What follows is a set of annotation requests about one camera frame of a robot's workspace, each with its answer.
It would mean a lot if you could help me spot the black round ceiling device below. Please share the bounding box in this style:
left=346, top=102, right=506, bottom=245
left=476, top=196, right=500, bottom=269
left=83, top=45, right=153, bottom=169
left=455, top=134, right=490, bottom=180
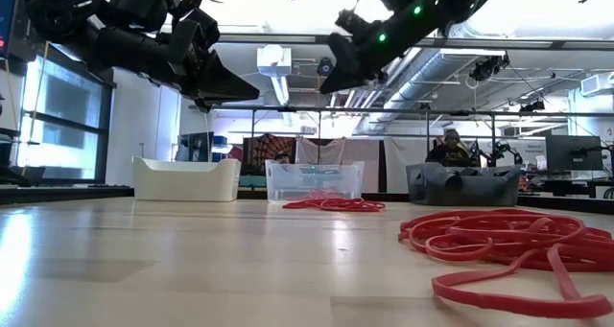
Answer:
left=316, top=57, right=336, bottom=78

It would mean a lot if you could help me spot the black framed window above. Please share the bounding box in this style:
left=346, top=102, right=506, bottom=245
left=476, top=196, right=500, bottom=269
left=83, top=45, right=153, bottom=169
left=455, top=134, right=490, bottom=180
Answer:
left=16, top=53, right=115, bottom=184

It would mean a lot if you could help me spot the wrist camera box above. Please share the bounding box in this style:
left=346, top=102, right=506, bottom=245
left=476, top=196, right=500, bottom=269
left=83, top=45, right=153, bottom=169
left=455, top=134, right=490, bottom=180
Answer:
left=334, top=9, right=383, bottom=43
left=185, top=8, right=222, bottom=49

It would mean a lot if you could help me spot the black metal railing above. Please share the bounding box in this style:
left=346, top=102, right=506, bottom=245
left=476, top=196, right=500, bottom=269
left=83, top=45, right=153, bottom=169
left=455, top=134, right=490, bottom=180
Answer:
left=218, top=105, right=614, bottom=194

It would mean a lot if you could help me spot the white plastic basket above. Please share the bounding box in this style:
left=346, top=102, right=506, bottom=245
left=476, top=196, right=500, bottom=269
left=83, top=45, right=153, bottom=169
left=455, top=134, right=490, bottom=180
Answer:
left=132, top=156, right=242, bottom=202

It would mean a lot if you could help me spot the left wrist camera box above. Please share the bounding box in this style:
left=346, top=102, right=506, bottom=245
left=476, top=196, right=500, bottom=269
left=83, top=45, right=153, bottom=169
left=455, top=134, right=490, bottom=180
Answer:
left=185, top=8, right=222, bottom=49

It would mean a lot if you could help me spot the grey plastic basket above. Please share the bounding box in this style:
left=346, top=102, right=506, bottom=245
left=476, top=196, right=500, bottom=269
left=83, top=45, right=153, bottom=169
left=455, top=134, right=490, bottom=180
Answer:
left=406, top=161, right=523, bottom=207

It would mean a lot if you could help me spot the yellow cable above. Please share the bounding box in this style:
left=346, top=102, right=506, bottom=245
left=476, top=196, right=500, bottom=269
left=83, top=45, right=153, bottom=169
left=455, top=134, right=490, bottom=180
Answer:
left=21, top=41, right=52, bottom=168

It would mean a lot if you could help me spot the blue machine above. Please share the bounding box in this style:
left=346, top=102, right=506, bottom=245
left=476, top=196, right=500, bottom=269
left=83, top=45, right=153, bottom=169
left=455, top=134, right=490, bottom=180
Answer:
left=175, top=131, right=230, bottom=163

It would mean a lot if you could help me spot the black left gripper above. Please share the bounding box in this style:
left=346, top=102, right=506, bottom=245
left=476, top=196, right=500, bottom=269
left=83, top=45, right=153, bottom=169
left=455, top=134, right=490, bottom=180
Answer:
left=94, top=18, right=261, bottom=113

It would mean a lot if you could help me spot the black background monitor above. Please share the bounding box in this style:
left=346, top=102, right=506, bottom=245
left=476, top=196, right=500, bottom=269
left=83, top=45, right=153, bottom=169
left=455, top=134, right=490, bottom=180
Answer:
left=545, top=134, right=604, bottom=172

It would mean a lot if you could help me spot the red rubber band pile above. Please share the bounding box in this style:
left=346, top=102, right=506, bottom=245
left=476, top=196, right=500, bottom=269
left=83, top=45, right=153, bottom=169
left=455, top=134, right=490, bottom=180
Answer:
left=397, top=207, right=614, bottom=321
left=281, top=197, right=388, bottom=214
left=287, top=188, right=357, bottom=202

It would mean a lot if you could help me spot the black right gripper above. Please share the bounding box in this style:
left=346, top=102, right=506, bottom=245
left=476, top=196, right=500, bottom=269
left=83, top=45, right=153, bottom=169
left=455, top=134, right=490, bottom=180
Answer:
left=319, top=0, right=448, bottom=96

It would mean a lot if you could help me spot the white hanging sheet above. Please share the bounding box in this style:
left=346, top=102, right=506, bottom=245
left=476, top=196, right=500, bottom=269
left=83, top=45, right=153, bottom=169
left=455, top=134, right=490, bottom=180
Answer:
left=383, top=137, right=430, bottom=166
left=295, top=135, right=347, bottom=166

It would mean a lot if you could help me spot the clear plastic basket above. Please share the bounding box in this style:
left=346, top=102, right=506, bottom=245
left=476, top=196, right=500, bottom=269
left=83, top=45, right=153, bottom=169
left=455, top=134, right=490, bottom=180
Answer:
left=264, top=159, right=366, bottom=203

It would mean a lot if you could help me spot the white ceiling unit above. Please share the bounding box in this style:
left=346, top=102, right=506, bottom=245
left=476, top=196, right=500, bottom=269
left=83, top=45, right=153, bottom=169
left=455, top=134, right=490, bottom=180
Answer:
left=255, top=44, right=293, bottom=78

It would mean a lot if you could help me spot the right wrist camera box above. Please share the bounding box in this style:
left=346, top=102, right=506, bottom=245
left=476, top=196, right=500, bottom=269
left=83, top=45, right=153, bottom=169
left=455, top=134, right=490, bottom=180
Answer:
left=334, top=9, right=383, bottom=43

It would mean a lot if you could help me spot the colourful wall tapestry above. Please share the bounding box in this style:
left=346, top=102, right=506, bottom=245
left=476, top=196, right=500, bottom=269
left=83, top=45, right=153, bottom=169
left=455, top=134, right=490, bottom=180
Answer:
left=241, top=133, right=297, bottom=175

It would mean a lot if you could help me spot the desk computer monitor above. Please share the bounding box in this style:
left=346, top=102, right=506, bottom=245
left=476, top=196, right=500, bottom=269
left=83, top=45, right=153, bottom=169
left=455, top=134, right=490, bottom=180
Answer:
left=0, top=0, right=23, bottom=63

